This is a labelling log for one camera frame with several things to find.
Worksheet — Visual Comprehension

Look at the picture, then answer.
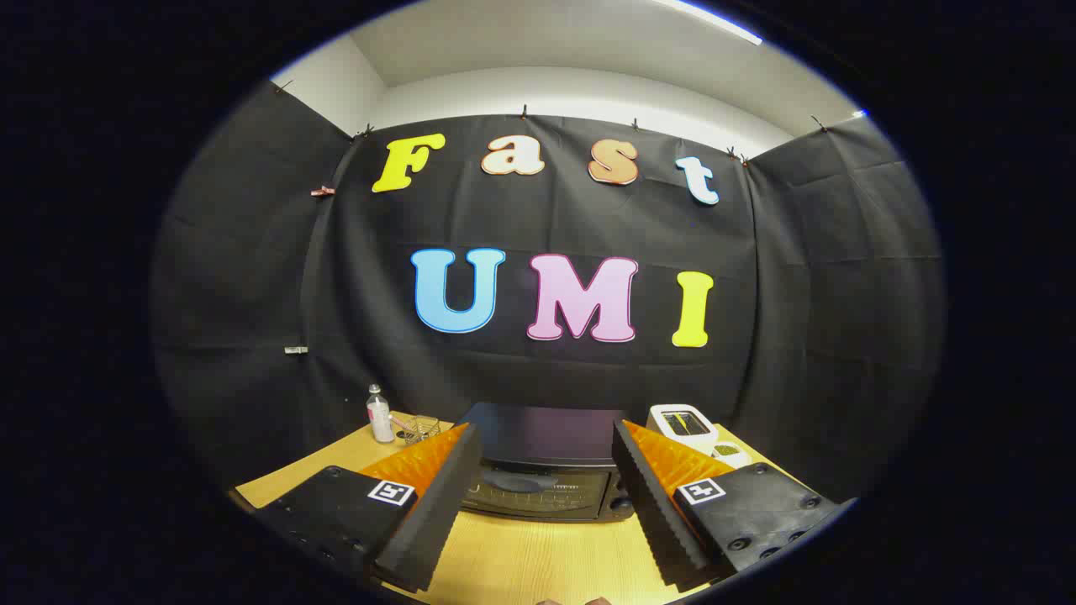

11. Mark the white bread toaster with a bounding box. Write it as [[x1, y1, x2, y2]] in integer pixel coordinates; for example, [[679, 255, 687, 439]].
[[646, 403, 720, 456]]

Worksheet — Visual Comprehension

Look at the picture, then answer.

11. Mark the black toaster oven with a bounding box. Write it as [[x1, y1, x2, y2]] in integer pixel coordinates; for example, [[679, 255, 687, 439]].
[[458, 402, 636, 523]]

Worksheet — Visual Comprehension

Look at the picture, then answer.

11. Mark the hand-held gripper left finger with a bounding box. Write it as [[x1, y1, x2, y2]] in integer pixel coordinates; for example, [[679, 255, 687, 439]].
[[252, 423, 484, 593]]

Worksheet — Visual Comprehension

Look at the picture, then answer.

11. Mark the clear plastic bottle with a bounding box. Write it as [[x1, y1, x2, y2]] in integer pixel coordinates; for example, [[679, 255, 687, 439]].
[[367, 384, 396, 444]]

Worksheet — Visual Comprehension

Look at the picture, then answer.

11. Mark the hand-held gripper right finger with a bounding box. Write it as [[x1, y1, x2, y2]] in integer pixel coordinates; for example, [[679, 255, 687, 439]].
[[611, 418, 841, 593]]

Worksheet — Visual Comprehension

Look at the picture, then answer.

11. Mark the black backdrop cloth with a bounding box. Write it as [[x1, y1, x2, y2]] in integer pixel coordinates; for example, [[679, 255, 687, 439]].
[[151, 80, 947, 505]]

